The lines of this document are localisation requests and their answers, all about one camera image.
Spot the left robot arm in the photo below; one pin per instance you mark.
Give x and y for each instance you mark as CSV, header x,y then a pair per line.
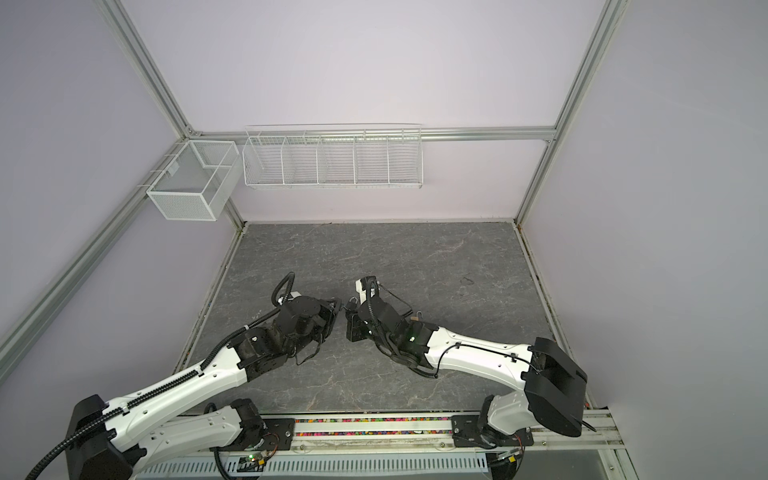
x,y
180,390

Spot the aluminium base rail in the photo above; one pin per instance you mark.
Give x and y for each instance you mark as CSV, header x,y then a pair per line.
x,y
345,434

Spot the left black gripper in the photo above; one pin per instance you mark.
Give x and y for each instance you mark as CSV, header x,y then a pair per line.
x,y
330,313

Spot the white vented cable duct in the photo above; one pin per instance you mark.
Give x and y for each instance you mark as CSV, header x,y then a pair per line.
x,y
330,466

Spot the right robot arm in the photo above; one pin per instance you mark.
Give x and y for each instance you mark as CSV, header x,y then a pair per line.
x,y
547,387

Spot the white wire shelf basket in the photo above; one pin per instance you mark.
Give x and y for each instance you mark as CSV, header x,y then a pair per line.
x,y
352,155

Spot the white mesh box basket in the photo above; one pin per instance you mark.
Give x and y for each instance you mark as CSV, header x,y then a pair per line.
x,y
198,181

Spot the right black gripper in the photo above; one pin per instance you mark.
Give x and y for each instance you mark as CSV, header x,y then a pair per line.
x,y
357,323

